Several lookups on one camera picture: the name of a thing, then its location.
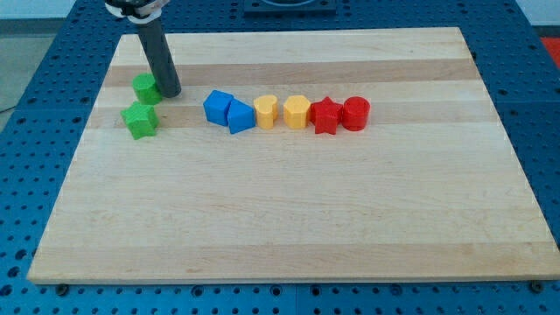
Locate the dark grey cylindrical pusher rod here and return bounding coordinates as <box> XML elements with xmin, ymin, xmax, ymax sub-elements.
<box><xmin>136</xmin><ymin>17</ymin><xmax>181</xmax><ymax>98</ymax></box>

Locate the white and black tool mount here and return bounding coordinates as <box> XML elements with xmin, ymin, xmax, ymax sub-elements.
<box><xmin>104</xmin><ymin>0</ymin><xmax>170</xmax><ymax>25</ymax></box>

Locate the green star block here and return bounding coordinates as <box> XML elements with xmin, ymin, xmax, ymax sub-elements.
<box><xmin>121</xmin><ymin>101</ymin><xmax>159</xmax><ymax>140</ymax></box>

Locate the red star block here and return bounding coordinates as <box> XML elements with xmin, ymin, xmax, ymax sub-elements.
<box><xmin>310</xmin><ymin>97</ymin><xmax>343</xmax><ymax>135</ymax></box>

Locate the blue cube block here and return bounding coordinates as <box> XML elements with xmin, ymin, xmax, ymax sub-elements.
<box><xmin>203</xmin><ymin>90</ymin><xmax>234</xmax><ymax>126</ymax></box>

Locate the blue triangle block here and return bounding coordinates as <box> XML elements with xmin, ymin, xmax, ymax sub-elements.
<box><xmin>227</xmin><ymin>99</ymin><xmax>256</xmax><ymax>134</ymax></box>

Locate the yellow hexagon block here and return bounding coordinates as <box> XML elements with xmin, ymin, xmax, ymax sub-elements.
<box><xmin>283</xmin><ymin>95</ymin><xmax>311</xmax><ymax>130</ymax></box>

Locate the red cylinder block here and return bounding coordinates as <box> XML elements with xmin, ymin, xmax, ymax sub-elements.
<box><xmin>341</xmin><ymin>96</ymin><xmax>371</xmax><ymax>131</ymax></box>

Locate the light wooden board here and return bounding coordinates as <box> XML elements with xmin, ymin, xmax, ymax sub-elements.
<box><xmin>27</xmin><ymin>27</ymin><xmax>559</xmax><ymax>284</ymax></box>

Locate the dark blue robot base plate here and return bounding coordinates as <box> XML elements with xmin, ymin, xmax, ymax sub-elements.
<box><xmin>242</xmin><ymin>0</ymin><xmax>338</xmax><ymax>17</ymax></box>

